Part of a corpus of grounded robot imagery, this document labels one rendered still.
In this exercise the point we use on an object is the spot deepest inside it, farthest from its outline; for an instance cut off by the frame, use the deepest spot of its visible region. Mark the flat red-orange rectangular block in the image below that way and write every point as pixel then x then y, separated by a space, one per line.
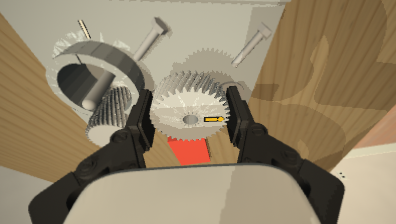
pixel 192 152

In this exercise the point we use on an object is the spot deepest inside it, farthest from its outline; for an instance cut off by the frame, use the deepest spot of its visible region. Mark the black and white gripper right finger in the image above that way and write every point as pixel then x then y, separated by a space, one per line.
pixel 323 190

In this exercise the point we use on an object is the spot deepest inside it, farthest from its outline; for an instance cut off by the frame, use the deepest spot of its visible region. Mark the grey hex-head bolt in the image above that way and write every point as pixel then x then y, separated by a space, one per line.
pixel 159 27
pixel 263 31

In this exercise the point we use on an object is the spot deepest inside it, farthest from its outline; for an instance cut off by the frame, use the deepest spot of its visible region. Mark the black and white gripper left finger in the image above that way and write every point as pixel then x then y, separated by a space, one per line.
pixel 52 205

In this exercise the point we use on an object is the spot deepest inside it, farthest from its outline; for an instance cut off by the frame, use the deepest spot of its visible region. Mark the white gear with orange arrow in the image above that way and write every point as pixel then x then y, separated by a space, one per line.
pixel 189 106

